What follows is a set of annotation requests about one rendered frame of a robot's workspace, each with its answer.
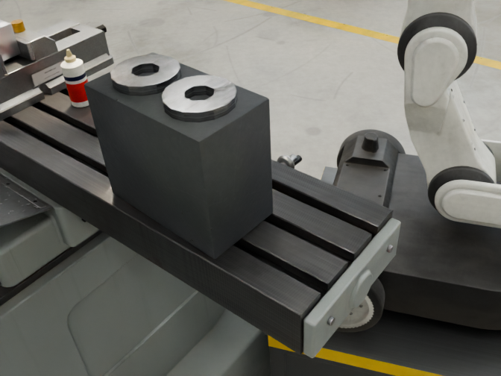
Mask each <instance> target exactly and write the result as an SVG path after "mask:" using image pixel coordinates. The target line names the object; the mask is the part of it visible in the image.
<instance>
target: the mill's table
mask: <svg viewBox="0 0 501 376"><path fill-rule="evenodd" d="M44 96H45V99H43V100H42V101H39V102H37V103H36V104H33V105H31V106H30V107H27V108H25V109H24V110H21V111H19V112H18V113H15V114H13V115H12V116H9V117H7V118H6V119H3V120H1V121H0V168H2V169H3V170H5V171H6V172H9V173H10V174H12V175H13V176H15V177H16V178H18V179H19V180H21V181H23V182H24V183H26V184H27V185H29V186H30V187H33V188H34V189H35V190H37V191H39V192H41V193H42V194H43V195H45V196H47V197H48V198H50V199H51V200H53V201H55V202H57V203H58V204H59V205H61V206H63V207H65V208H66V209H67V210H69V211H71V212H72V213H74V214H75V215H77V216H79V217H81V218H82V219H83V220H85V221H87V222H88V223H90V224H91V225H93V226H95V227H96V228H98V229H99V230H101V231H103V232H105V233H106V234H107V235H109V236H111V237H112V238H114V239H116V240H117V241H119V242H120V243H122V244H123V245H125V246H127V247H128V248H130V249H131V250H133V251H135V252H136V253H137V254H140V255H141V256H143V257H144V258H146V259H147V260H149V261H151V262H152V263H154V264H155V265H157V266H159V267H160V268H161V269H164V270H165V271H167V272H168V273H170V274H171V275H173V276H175V277H176V278H178V279H179V280H181V281H182V282H184V283H186V284H188V285H189V286H191V287H192V288H194V289H196V290H197V291H199V292H200V293H202V294H203V295H205V296H206V297H208V298H210V299H212V300H213V301H214V302H216V303H218V304H220V305H221V306H222V307H224V308H226V309H227V310H229V311H230V312H232V313H234V314H236V315H237V316H238V317H240V318H242V319H244V320H245V321H246V322H248V323H250V324H251V325H253V326H254V327H256V328H258V329H260V330H261V331H262V332H264V333H266V334H268V335H269V336H271V337H272V338H274V339H275V340H277V341H278V342H281V343H282V344H284V345H285V346H287V347H288V348H290V349H291V350H293V351H295V352H296V353H298V354H299V355H301V354H302V353H303V352H304V354H306V355H307V356H309V357H311V358H314V357H315V356H316V354H317V353H318V352H319V351H320V350H321V349H322V348H323V346H324V345H325V344H326V342H327V341H328V340H329V338H330V337H331V336H332V335H333V334H334V333H335V331H336V330H337V329H338V327H339V326H340V325H341V323H342V322H343V321H344V320H345V319H346V318H347V317H348V315H349V314H350V313H351V311H352V310H353V309H354V308H356V307H358V306H359V305H360V304H361V303H362V302H363V301H364V299H365V297H366V296H367V294H368V292H369V289H370V288H371V285H372V284H373V283H374V281H375V280H376V279H377V278H378V277H379V275H380V274H381V273H382V271H383V270H384V269H385V267H386V266H387V265H388V264H389V263H390V262H391V260H392V259H393V258H394V256H395V255H396V250H397V242H398V237H399V232H400V224H401V222H400V221H398V220H396V219H393V218H392V212H393V210H391V209H389V208H387V207H383V206H382V205H380V204H377V203H375V202H372V201H369V200H367V199H366V198H363V197H360V196H358V195H355V194H353V193H351V192H348V191H346V190H344V189H341V188H339V187H336V186H334V185H332V184H329V183H327V182H325V181H322V180H320V179H317V178H314V177H312V176H311V175H308V174H306V173H303V172H300V171H298V170H296V169H293V168H291V167H289V166H286V165H284V164H282V163H279V162H277V161H275V160H271V174H272V197H273V213H272V214H271V215H270V216H268V217H267V218H266V219H265V220H263V221H262V222H261V223H259V224H258V225H257V226H256V227H255V228H254V229H252V230H251V231H250V232H248V233H247V234H246V235H245V236H243V237H242V238H241V239H240V240H239V241H238V242H236V243H235V244H234V245H232V246H231V247H230V248H228V249H227V250H226V251H225V252H224V253H223V254H221V255H220V256H219V257H217V258H216V259H212V258H211V257H210V256H208V255H207V254H205V253H203V252H202V251H201V250H199V249H197V248H196V247H194V246H193V245H191V244H190V243H188V242H187V241H186V240H184V239H182V238H181V237H179V236H178V235H176V234H174V233H173V232H171V231H170V230H169V229H167V228H165V227H164V226H162V225H161V224H159V223H158V222H156V221H154V220H153V219H152V218H150V217H149V216H147V215H145V214H144V213H142V212H141V211H139V210H137V209H136V208H135V207H133V206H132V205H130V204H128V203H127V202H126V201H124V200H122V199H121V198H120V197H118V196H117V195H115V194H113V191H112V188H111V185H110V180H109V177H108V174H107V169H106V166H105V162H104V158H103V154H102V152H101V146H100V143H99V141H98V135H97V133H96V129H95V125H94V122H93V118H92V114H91V110H90V107H89V105H88V106H86V107H74V106H73V105H72V103H71V100H70V97H69V93H68V90H67V88H65V89H63V90H61V91H59V92H58V93H55V94H54V95H52V94H50V93H46V94H44Z"/></svg>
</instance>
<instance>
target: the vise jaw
mask: <svg viewBox="0 0 501 376"><path fill-rule="evenodd" d="M14 35H15V38H16V41H17V44H18V47H19V50H20V52H21V54H18V55H19V56H22V57H25V58H27V59H29V60H35V61H38V60H40V59H42V58H44V57H47V56H49V55H50V54H53V53H55V52H57V51H58V49H57V44H56V42H55V40H53V39H51V38H49V37H46V36H43V35H42V34H38V33H36V32H33V31H29V30H28V29H25V31H23V32H21V33H15V32H14Z"/></svg>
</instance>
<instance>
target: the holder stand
mask: <svg viewBox="0 0 501 376"><path fill-rule="evenodd" d="M84 89H85V91H86V97H87V99H88V102H89V107H90V110H91V114H92V118H93V122H94V125H95V129H96V133H97V135H98V141H99V143H100V146H101V152H102V154H103V158H104V162H105V166H106V169H107V174H108V177H109V180H110V185H111V188H112V191H113V194H115V195H117V196H118V197H120V198H121V199H122V200H124V201H126V202H127V203H128V204H130V205H132V206H133V207H135V208H136V209H137V210H139V211H141V212H142V213H144V214H145V215H147V216H149V217H150V218H152V219H153V220H154V221H156V222H158V223H159V224H161V225H162V226H164V227H165V228H167V229H169V230H170V231H171V232H173V233H174V234H176V235H178V236H179V237H181V238H182V239H184V240H186V241H187V242H188V243H190V244H191V245H193V246H194V247H196V248H197V249H199V250H201V251H202V252H203V253H205V254H207V255H208V256H210V257H211V258H212V259H216V258H217V257H219V256H220V255H221V254H223V253H224V252H225V251H226V250H227V249H228V248H230V247H231V246H232V245H234V244H235V243H236V242H238V241H239V240H240V239H241V238H242V237H243V236H245V235H246V234H247V233H248V232H250V231H251V230H252V229H254V228H255V227H256V226H257V225H258V224H259V223H261V222H262V221H263V220H265V219H266V218H267V217H268V216H270V215H271V214H272V213H273V197H272V174H271V129H270V107H269V99H268V98H267V97H265V96H263V95H260V94H257V93H254V92H252V91H250V90H246V89H245V88H242V87H239V86H237V85H235V84H234V83H232V82H231V81H229V80H227V79H226V78H221V77H218V76H214V75H209V74H207V73H205V72H202V71H199V70H197V69H194V68H192V67H190V66H187V65H184V64H182V63H179V62H178V61H177V60H175V59H174V58H173V57H169V56H165V55H161V54H157V53H154V52H151V53H150V54H147V55H141V56H136V57H132V58H129V59H127V60H123V61H122V62H121V63H119V64H117V65H116V66H114V68H113V70H112V71H111V72H108V73H107V74H105V75H102V76H100V77H98V78H96V79H94V80H91V81H89V82H87V83H85V84H84Z"/></svg>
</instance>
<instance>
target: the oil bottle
mask: <svg viewBox="0 0 501 376"><path fill-rule="evenodd" d="M64 59H65V61H63V62H62V63H61V64H60V66H61V69H62V72H63V77H64V79H65V82H66V87H67V90H68V93H69V97H70V100H71V103H72V105H73V106H74V107H86V106H88V105H89V102H88V99H87V97H86V91H85V89H84V84H85V83H87V82H88V80H87V76H86V71H85V68H84V63H83V61H82V60H81V59H77V58H76V56H75V55H72V53H71V52H70V50H69V49H67V50H66V56H65V57H64Z"/></svg>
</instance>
